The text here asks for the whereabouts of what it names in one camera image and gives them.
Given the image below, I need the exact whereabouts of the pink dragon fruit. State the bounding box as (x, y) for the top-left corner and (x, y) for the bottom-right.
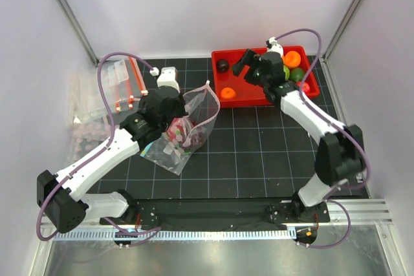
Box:
(163, 116), (194, 156)

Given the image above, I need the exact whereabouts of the red apple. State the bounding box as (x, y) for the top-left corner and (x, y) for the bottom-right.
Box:
(303, 82), (311, 94)

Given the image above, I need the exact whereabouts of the dark purple fruit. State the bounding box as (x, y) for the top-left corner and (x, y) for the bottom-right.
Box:
(216, 59), (230, 73)

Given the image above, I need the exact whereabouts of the pink-dotted zip bag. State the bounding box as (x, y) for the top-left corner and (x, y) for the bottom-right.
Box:
(142, 80), (221, 175)

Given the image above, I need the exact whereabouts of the dark purple grape bunch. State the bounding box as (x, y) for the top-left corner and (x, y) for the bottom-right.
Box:
(182, 129), (207, 152)

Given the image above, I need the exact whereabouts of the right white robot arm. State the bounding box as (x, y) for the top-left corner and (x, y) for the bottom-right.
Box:
(232, 49), (369, 222)

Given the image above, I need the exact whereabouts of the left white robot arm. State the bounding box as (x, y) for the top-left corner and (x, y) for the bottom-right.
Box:
(37, 86), (187, 233)

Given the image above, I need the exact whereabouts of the stack of orange-zip bags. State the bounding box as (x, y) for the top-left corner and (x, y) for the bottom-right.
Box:
(69, 57), (148, 124)

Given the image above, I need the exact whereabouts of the clear blue-zip bag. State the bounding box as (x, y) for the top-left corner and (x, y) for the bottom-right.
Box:
(140, 143), (153, 157)

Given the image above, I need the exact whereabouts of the pink-dotted bag on table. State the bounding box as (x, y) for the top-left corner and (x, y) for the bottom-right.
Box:
(65, 116), (111, 165)

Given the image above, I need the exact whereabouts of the light green bumpy fruit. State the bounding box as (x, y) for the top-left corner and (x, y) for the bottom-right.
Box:
(283, 65), (290, 80)

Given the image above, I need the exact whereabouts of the orange tangerine at back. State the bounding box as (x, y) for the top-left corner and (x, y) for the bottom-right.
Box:
(283, 51), (301, 69)

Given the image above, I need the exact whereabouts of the orange tangerine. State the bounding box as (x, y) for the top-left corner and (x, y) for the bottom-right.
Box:
(283, 51), (301, 69)
(219, 87), (237, 100)

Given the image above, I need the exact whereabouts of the dark green lime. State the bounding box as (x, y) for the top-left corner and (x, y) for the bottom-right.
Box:
(289, 67), (305, 83)

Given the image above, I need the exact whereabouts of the orange tangerine at front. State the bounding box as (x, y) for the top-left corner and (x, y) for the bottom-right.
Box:
(219, 87), (237, 100)

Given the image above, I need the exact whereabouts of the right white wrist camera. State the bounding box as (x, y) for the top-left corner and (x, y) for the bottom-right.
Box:
(266, 37), (284, 57)

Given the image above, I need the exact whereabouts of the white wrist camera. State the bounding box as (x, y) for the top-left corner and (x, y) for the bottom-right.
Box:
(266, 37), (284, 57)
(157, 67), (180, 92)

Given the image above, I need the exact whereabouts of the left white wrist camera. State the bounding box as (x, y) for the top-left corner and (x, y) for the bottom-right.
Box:
(157, 67), (180, 92)

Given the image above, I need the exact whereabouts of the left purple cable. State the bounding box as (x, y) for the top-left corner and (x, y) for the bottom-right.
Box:
(35, 51), (161, 246)

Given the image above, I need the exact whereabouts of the perforated metal rail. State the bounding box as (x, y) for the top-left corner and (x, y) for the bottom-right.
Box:
(54, 227), (296, 242)

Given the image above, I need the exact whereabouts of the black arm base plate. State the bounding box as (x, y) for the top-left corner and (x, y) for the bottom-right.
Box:
(98, 197), (324, 226)

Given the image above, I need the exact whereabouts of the right aluminium corner post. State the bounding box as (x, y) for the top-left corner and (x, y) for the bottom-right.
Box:
(323, 0), (364, 60)

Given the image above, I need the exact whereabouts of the aluminium corner post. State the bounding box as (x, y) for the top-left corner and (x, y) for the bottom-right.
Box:
(323, 0), (364, 60)
(55, 0), (99, 65)

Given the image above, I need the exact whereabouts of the aluminium front frame bar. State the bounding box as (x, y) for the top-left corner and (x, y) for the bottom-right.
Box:
(40, 198), (393, 231)

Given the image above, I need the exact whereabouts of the left aluminium corner post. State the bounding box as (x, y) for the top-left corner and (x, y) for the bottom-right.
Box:
(55, 0), (99, 65)

